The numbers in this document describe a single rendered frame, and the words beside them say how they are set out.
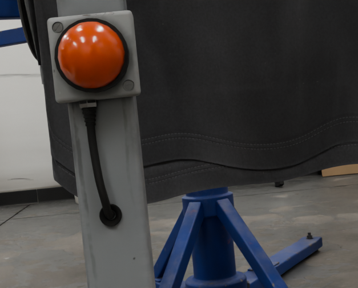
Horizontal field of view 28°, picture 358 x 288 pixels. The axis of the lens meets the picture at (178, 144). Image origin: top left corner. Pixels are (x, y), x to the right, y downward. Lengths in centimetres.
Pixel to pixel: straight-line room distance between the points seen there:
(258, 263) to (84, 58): 155
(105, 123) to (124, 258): 8
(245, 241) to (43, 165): 364
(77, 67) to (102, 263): 12
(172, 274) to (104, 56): 153
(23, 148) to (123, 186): 504
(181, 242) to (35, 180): 360
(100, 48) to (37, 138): 506
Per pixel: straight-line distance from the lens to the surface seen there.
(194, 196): 204
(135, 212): 44
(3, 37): 247
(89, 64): 39
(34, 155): 546
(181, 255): 192
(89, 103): 42
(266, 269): 190
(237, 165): 72
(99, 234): 44
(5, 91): 549
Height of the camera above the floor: 62
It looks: 3 degrees down
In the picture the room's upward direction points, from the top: 6 degrees counter-clockwise
